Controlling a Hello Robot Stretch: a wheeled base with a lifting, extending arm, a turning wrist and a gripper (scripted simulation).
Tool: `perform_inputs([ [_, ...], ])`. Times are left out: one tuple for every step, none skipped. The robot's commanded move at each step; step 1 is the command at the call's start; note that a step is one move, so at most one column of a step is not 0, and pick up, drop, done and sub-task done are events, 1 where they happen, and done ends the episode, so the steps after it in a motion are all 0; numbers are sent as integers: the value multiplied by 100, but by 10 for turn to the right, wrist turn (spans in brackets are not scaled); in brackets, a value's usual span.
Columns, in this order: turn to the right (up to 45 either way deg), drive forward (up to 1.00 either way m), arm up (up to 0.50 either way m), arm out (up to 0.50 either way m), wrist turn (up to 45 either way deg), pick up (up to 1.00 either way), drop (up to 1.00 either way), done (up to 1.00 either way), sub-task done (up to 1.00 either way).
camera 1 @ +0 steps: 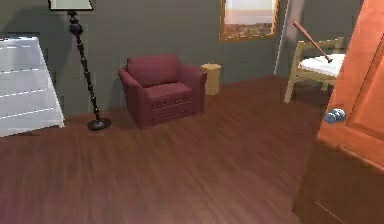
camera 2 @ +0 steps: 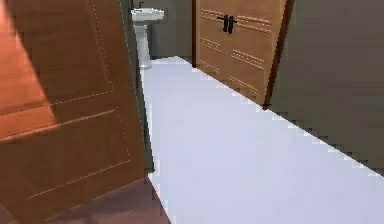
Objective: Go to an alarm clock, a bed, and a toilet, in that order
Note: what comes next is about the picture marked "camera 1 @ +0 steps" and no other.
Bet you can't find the wood framed window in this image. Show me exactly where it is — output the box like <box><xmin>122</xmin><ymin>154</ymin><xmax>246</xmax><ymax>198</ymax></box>
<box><xmin>218</xmin><ymin>0</ymin><xmax>280</xmax><ymax>43</ymax></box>

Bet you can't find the brown baseball bat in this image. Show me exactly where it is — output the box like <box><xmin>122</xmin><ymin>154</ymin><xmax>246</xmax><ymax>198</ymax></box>
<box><xmin>292</xmin><ymin>20</ymin><xmax>334</xmax><ymax>64</ymax></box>

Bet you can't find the silver round door knob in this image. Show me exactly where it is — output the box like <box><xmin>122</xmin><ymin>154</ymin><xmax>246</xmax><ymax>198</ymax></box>
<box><xmin>323</xmin><ymin>108</ymin><xmax>347</xmax><ymax>125</ymax></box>

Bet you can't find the dark red armchair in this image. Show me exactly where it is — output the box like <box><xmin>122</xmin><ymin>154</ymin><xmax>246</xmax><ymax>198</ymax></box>
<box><xmin>117</xmin><ymin>53</ymin><xmax>208</xmax><ymax>129</ymax></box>

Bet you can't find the pale wooden chair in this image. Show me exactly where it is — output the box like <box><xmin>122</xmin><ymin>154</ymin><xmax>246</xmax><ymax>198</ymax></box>
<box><xmin>283</xmin><ymin>37</ymin><xmax>346</xmax><ymax>104</ymax></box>

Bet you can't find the white chest of drawers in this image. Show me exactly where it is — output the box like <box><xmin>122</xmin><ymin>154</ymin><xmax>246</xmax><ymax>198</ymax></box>
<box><xmin>0</xmin><ymin>35</ymin><xmax>66</xmax><ymax>138</ymax></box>

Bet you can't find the orange wooden room door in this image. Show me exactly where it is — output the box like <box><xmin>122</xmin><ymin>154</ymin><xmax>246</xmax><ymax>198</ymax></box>
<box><xmin>317</xmin><ymin>0</ymin><xmax>384</xmax><ymax>171</ymax></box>

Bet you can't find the black floor lamp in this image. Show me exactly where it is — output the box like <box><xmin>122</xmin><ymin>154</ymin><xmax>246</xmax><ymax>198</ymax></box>
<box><xmin>48</xmin><ymin>0</ymin><xmax>112</xmax><ymax>132</ymax></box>

